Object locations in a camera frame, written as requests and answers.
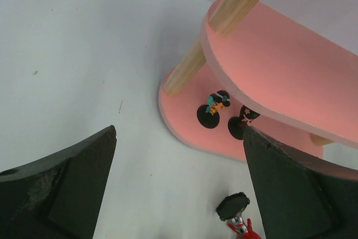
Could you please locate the red spider hero figurine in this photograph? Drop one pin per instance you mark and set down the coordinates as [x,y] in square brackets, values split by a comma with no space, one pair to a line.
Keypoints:
[230,211]

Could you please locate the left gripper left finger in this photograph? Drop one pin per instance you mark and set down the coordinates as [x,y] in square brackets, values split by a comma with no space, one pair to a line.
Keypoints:
[60,195]

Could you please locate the black-haired red dress figurine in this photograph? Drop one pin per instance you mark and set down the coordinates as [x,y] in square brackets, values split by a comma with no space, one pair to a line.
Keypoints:
[237,124]

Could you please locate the pink three-tier shelf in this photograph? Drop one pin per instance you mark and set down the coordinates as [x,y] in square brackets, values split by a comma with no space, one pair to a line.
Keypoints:
[303,85]

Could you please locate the teal-haired princess figurine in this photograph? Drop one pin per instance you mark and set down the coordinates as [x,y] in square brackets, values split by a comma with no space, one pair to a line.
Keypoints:
[208,115]

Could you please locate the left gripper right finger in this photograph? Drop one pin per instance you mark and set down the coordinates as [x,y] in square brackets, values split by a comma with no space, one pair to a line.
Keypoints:
[299,195]

